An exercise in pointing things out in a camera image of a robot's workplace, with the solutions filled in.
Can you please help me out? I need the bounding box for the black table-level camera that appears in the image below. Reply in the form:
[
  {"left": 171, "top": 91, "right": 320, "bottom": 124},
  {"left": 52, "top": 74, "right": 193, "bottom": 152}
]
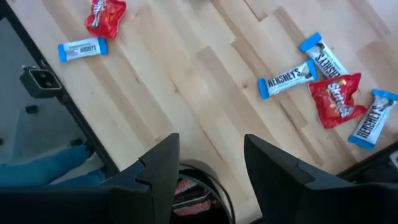
[{"left": 19, "top": 65, "right": 63, "bottom": 100}]

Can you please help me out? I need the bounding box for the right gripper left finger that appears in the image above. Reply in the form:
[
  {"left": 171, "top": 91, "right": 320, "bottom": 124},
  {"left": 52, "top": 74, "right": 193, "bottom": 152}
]
[{"left": 0, "top": 133, "right": 180, "bottom": 224}]

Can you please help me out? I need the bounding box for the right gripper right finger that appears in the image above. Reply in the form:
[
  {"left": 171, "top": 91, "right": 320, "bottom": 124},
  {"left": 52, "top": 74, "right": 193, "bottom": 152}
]
[{"left": 244, "top": 133, "right": 398, "bottom": 224}]

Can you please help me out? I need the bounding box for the red Skittles candy bag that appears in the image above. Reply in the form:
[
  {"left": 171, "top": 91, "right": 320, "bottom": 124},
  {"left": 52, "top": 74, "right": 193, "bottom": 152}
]
[
  {"left": 308, "top": 72, "right": 368, "bottom": 130},
  {"left": 84, "top": 0, "right": 127, "bottom": 40}
]

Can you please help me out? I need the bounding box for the white blue Hershey's bar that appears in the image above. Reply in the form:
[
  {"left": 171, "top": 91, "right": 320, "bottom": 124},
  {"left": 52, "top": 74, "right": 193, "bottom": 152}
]
[
  {"left": 298, "top": 31, "right": 349, "bottom": 79},
  {"left": 57, "top": 36, "right": 109, "bottom": 63},
  {"left": 257, "top": 59, "right": 319, "bottom": 100},
  {"left": 347, "top": 88, "right": 398, "bottom": 152}
]

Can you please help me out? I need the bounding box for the brown Snickers bar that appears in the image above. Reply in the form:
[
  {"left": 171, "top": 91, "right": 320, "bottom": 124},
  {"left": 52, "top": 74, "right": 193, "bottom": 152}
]
[
  {"left": 174, "top": 179, "right": 198, "bottom": 197},
  {"left": 172, "top": 195, "right": 218, "bottom": 218}
]

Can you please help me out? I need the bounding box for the black plastic bucket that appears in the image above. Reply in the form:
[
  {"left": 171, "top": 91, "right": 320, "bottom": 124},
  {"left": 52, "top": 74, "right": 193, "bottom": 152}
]
[{"left": 169, "top": 160, "right": 236, "bottom": 224}]

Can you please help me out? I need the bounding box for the person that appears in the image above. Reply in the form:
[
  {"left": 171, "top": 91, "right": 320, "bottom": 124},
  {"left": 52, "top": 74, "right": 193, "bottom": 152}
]
[{"left": 0, "top": 138, "right": 108, "bottom": 188}]

